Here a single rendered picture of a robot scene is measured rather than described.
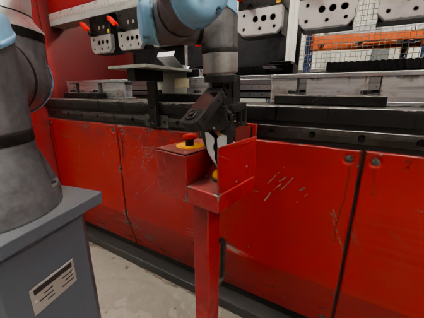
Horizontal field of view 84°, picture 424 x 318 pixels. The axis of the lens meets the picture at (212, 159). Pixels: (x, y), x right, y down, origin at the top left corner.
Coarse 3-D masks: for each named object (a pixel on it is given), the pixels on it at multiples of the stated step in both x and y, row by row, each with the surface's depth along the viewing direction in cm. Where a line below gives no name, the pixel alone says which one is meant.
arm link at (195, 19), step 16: (160, 0) 32; (176, 0) 29; (192, 0) 28; (208, 0) 29; (224, 0) 29; (160, 16) 36; (176, 16) 32; (192, 16) 29; (208, 16) 30; (176, 32) 37; (192, 32) 36
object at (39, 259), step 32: (64, 192) 35; (96, 192) 35; (32, 224) 27; (64, 224) 30; (0, 256) 23; (32, 256) 27; (64, 256) 31; (0, 288) 24; (32, 288) 27; (64, 288) 31; (96, 288) 40
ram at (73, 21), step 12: (48, 0) 128; (60, 0) 123; (72, 0) 119; (84, 0) 115; (96, 0) 111; (132, 0) 100; (48, 12) 130; (84, 12) 117; (96, 12) 113; (108, 12) 109; (60, 24) 128; (72, 24) 128
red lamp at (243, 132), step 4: (236, 128) 61; (240, 128) 61; (244, 128) 60; (248, 128) 59; (236, 132) 62; (240, 132) 61; (244, 132) 60; (248, 132) 59; (236, 136) 62; (240, 136) 61; (244, 136) 60; (248, 136) 60; (236, 140) 62; (240, 140) 61
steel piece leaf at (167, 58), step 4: (160, 52) 96; (164, 52) 95; (168, 52) 93; (172, 52) 92; (160, 56) 95; (164, 56) 94; (168, 56) 93; (172, 56) 92; (160, 60) 97; (164, 60) 96; (168, 60) 96; (172, 60) 95; (176, 60) 94; (164, 64) 100; (168, 64) 99; (172, 64) 98; (176, 64) 97; (180, 64) 97; (184, 68) 99
